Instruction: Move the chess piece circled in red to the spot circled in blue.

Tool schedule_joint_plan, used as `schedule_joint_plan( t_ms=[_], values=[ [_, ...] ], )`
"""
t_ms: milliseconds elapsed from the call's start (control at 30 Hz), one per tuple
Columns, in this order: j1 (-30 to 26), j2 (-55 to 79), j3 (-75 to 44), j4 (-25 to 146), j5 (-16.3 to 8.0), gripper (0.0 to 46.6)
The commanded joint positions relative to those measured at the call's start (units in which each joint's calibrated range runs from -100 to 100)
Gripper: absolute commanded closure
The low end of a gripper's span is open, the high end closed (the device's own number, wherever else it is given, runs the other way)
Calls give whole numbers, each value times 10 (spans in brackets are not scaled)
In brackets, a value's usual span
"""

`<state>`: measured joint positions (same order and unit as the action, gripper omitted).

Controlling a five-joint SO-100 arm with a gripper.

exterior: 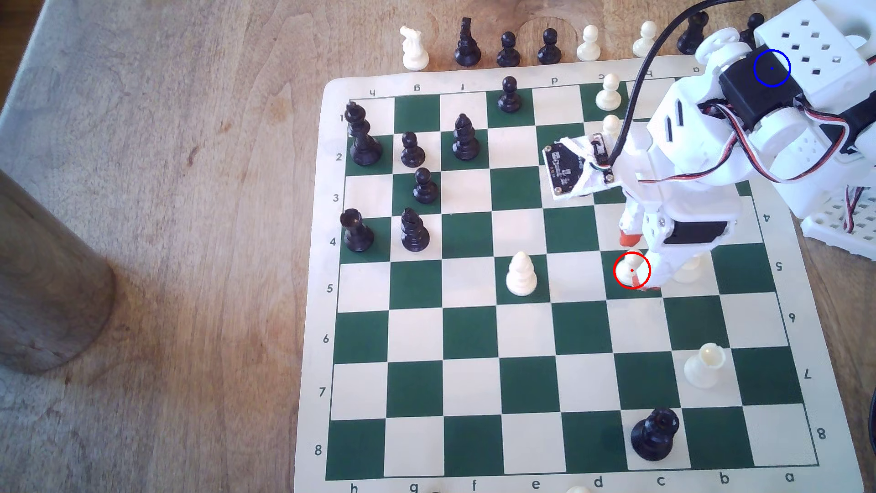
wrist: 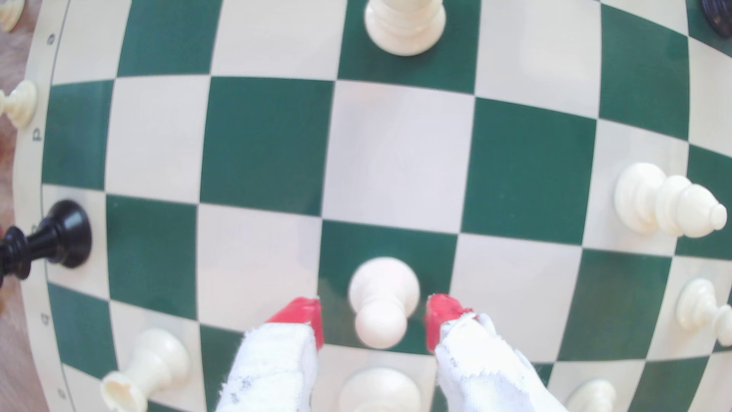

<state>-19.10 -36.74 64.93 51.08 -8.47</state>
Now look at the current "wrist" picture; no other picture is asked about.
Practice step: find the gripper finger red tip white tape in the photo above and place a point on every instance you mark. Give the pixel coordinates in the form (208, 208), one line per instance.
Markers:
(269, 372)
(486, 372)

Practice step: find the white chess pawn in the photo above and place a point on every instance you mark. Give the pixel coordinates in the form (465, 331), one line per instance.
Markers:
(383, 286)
(697, 303)
(592, 399)
(21, 103)

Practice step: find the black chess bishop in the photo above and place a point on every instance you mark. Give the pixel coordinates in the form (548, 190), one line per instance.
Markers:
(719, 14)

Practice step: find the green and white chess mat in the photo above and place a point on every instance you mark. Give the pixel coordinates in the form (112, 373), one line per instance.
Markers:
(400, 149)

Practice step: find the white chess piece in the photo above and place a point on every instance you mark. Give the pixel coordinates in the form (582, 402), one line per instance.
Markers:
(8, 11)

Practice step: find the black chess queen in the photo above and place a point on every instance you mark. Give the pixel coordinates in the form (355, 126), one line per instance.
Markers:
(66, 232)

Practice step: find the white chess rook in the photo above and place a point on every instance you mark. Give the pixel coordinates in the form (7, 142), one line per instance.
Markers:
(151, 363)

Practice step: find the white chess bishop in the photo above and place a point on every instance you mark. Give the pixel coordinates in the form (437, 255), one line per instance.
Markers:
(657, 203)
(405, 26)

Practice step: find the white chess queen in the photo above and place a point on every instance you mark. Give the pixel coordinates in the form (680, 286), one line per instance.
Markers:
(380, 392)

